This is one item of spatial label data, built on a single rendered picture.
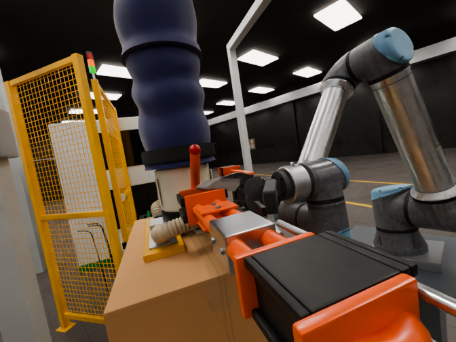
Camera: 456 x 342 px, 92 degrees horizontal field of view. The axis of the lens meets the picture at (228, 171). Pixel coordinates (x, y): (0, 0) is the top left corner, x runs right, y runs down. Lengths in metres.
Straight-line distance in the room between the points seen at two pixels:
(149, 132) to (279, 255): 0.54
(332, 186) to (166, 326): 0.45
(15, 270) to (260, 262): 1.86
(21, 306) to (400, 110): 2.19
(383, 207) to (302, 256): 0.99
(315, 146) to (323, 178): 0.23
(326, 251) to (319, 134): 0.64
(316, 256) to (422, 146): 0.82
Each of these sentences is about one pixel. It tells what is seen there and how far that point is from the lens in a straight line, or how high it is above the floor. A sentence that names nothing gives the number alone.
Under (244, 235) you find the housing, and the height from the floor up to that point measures 1.21.
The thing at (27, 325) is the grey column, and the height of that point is 0.42.
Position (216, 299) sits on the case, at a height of 1.02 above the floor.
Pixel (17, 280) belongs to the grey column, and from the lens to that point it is 1.98.
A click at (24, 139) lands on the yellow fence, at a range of 2.43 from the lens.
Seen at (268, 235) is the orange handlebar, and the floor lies 1.20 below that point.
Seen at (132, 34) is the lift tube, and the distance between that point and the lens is 0.72.
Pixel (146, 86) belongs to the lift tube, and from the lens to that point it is 0.67.
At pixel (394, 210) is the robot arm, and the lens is 1.13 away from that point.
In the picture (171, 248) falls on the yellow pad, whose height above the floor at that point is 1.09.
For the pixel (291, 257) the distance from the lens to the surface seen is 0.17.
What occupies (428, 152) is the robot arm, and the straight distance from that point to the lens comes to 0.97.
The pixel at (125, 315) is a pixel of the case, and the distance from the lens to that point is 0.48.
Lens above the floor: 1.30
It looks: 5 degrees down
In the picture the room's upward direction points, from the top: 9 degrees counter-clockwise
